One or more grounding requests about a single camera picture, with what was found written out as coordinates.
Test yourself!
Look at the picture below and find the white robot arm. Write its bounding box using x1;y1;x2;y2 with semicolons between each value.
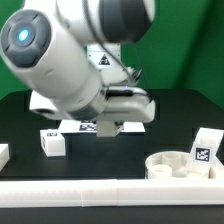
0;0;156;137

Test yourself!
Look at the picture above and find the white L-shaped obstacle frame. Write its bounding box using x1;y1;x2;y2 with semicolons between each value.
0;141;224;208

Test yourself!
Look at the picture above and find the white block at left edge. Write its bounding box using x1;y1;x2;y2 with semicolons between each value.
0;144;10;171

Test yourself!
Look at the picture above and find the white tag base sheet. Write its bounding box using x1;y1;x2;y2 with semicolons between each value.
58;120;145;133

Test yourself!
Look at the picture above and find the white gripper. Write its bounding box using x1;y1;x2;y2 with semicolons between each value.
29;88;156;137

